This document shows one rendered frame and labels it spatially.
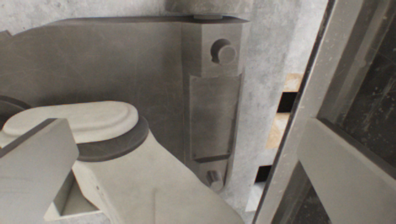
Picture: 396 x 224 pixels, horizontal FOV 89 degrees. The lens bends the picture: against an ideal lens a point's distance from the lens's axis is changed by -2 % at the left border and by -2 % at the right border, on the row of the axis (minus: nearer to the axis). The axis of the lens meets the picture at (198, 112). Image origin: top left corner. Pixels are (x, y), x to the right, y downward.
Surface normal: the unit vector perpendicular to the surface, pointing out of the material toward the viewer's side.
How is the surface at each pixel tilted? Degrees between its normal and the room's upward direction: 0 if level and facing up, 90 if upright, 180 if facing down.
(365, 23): 0
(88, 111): 90
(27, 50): 0
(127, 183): 90
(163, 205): 115
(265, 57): 0
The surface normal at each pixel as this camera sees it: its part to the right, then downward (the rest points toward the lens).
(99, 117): 0.01, -0.87
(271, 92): 0.22, 0.49
